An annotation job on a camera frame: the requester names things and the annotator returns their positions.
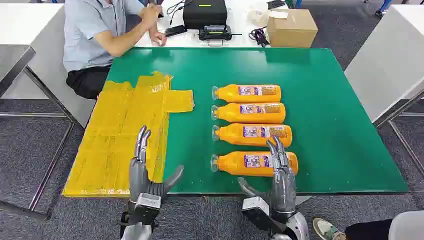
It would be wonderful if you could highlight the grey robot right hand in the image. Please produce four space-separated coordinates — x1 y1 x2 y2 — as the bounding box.
237 135 297 216

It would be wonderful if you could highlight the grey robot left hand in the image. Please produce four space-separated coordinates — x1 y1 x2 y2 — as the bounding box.
128 124 185 203

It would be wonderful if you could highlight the orange drink bottle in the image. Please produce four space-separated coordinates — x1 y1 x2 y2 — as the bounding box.
210 102 286 125
211 84 282 104
211 123 293 148
209 151 299 178

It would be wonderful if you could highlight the yellow plastic sheet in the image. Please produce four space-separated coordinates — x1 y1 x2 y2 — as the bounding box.
61 71 196 199

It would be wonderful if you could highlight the green table mat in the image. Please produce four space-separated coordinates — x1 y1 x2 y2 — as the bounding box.
106 47 409 196

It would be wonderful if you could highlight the person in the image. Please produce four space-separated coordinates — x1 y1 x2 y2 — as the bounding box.
62 0 168 100
312 210 424 240

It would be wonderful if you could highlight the black smartphone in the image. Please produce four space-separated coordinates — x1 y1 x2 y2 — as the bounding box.
163 24 188 38

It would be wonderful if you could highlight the brown cardboard box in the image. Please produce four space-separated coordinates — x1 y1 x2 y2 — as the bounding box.
266 8 319 49

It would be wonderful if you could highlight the black remote controller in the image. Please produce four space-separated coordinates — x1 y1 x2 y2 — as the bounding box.
198 24 243 47

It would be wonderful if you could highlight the white table with steel legs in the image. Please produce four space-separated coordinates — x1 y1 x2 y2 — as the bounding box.
0 2 97 128
344 3 424 180

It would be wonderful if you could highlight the black carrying case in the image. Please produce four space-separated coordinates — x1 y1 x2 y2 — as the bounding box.
182 0 228 31

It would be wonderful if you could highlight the white desk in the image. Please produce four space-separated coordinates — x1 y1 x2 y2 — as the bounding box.
134 0 292 49

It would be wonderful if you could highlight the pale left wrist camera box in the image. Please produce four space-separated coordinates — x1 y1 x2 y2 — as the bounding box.
134 193 162 226

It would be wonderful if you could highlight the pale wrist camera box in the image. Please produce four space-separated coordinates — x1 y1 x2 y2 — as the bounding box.
134 193 162 226
241 196 286 234

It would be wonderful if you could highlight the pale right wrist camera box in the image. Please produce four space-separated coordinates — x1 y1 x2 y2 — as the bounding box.
241 196 286 234

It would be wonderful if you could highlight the black coiled cable bundle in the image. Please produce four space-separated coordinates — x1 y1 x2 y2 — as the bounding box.
248 27 271 48

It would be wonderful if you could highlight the black loose cable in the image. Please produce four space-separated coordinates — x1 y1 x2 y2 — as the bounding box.
166 0 193 26

